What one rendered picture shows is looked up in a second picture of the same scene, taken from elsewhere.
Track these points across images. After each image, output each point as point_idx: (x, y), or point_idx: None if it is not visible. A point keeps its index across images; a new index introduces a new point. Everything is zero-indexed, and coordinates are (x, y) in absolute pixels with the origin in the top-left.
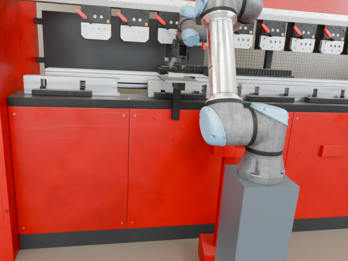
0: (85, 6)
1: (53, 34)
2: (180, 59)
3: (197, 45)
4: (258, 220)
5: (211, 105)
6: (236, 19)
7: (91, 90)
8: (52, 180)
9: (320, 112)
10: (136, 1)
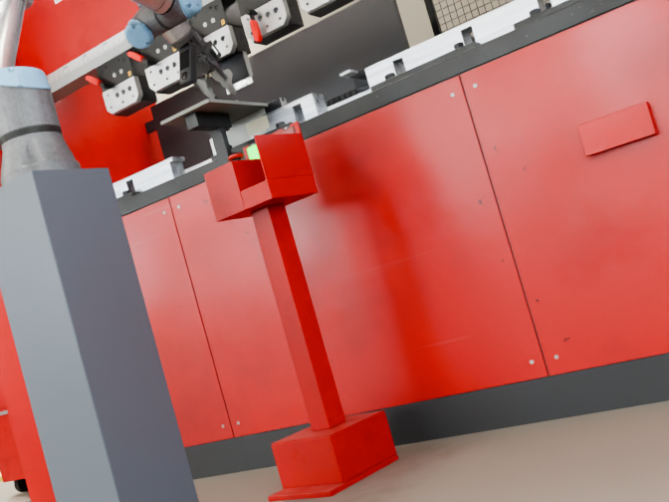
0: (101, 67)
1: (171, 136)
2: (181, 77)
3: (386, 40)
4: (9, 246)
5: None
6: None
7: (139, 191)
8: None
9: (530, 43)
10: None
